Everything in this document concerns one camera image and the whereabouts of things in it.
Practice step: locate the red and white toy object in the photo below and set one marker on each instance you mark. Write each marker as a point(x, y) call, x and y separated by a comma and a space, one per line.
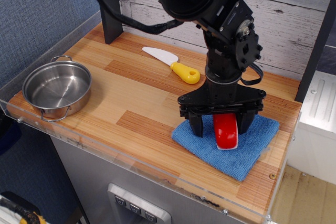
point(226, 131)

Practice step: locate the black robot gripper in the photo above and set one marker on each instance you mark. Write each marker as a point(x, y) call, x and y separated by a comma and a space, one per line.
point(213, 98)

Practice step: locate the yellow object bottom left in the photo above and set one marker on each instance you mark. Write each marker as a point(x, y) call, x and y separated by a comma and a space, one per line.
point(31, 218)

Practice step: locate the silver toy fridge cabinet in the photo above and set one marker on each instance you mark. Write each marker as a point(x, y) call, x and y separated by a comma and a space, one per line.
point(91, 174)

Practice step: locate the white grey side appliance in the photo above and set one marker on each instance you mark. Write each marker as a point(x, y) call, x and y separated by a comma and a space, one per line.
point(312, 150)

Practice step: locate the dark grey right post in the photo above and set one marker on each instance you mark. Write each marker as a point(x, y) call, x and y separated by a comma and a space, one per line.
point(320, 43)

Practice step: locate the folded blue cloth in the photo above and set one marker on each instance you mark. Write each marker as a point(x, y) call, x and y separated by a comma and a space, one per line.
point(235, 163)

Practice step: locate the stainless steel pot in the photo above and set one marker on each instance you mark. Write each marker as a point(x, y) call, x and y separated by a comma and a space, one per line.
point(58, 89)

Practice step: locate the yellow handled white toy knife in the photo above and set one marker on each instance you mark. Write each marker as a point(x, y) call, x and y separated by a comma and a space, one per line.
point(188, 74)

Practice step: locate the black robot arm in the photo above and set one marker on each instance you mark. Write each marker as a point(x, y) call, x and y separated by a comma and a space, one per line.
point(228, 28)

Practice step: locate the clear acrylic guard rail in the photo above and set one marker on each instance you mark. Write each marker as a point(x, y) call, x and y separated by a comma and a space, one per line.
point(133, 110)

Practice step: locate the silver ice dispenser panel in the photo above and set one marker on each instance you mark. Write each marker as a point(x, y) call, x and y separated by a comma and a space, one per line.
point(130, 208)

